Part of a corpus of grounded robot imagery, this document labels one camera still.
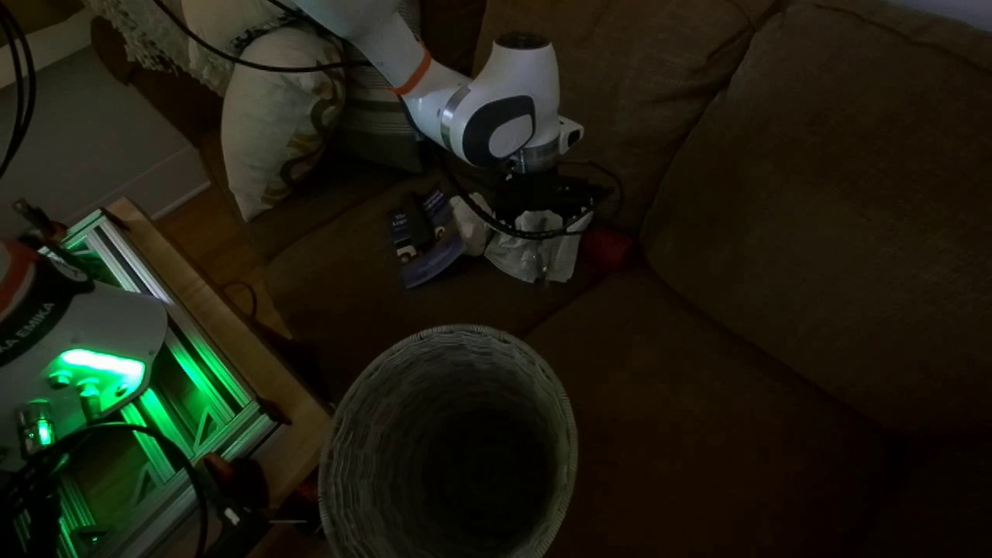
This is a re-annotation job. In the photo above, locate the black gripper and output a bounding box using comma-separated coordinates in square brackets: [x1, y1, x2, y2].
[454, 163, 606, 238]

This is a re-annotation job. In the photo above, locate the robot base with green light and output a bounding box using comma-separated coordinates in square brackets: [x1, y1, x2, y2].
[0, 198, 284, 558]

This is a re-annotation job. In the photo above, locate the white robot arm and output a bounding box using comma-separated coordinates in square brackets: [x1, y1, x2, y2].
[295, 0, 606, 238]

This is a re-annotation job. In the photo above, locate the brown fabric couch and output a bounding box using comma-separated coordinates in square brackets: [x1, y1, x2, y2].
[161, 0, 992, 558]

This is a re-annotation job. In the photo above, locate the white crumpled cloth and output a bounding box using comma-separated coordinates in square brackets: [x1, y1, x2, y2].
[451, 195, 594, 281]

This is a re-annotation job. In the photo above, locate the patterned cream pillow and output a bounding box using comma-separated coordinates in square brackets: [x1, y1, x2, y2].
[222, 27, 348, 221]

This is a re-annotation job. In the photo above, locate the grey woven basket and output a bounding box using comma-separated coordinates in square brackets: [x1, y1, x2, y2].
[320, 326, 580, 558]

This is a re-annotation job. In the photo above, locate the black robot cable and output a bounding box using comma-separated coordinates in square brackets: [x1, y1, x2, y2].
[151, 0, 354, 78]

